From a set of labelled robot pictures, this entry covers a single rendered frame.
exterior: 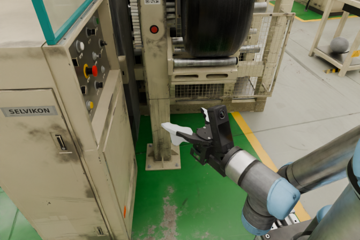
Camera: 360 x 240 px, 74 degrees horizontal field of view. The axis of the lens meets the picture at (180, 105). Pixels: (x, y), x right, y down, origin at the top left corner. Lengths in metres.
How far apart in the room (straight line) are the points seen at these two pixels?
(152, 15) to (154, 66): 0.28
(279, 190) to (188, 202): 1.24
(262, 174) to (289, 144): 1.70
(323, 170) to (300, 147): 1.67
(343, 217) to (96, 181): 0.80
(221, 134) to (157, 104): 0.97
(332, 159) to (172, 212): 1.28
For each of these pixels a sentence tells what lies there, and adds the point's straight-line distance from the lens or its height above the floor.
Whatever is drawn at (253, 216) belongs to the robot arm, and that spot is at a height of 0.97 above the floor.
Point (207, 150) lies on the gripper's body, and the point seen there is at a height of 1.05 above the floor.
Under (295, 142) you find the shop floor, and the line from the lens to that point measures 2.29.
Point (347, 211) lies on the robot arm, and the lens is 0.45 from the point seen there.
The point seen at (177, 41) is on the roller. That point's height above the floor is 0.91.
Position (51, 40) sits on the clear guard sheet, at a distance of 0.66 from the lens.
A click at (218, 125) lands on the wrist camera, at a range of 0.58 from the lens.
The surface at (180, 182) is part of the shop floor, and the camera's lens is 1.82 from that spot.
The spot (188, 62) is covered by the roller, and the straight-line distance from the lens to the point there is 1.28.
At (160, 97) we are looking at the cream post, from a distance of 1.49.
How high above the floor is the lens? 1.51
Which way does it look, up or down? 38 degrees down
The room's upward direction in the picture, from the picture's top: straight up
